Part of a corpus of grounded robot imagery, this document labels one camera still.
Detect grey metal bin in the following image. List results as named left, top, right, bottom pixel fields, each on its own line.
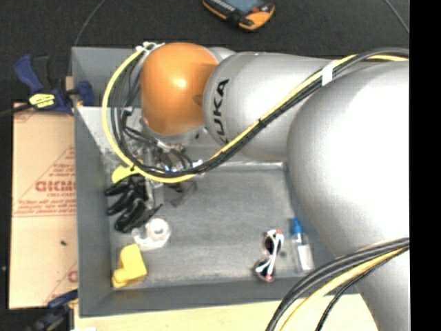
left=71, top=46, right=360, bottom=317

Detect yellow angular block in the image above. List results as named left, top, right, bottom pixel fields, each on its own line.
left=110, top=243, right=148, bottom=289

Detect brown cardboard board red print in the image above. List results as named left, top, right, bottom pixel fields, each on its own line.
left=8, top=101, right=79, bottom=310

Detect white and red sunglasses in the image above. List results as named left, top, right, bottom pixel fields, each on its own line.
left=254, top=228, right=286, bottom=283

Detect clear plastic bottle blue cap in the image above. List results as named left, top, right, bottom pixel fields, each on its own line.
left=288, top=217, right=316, bottom=274

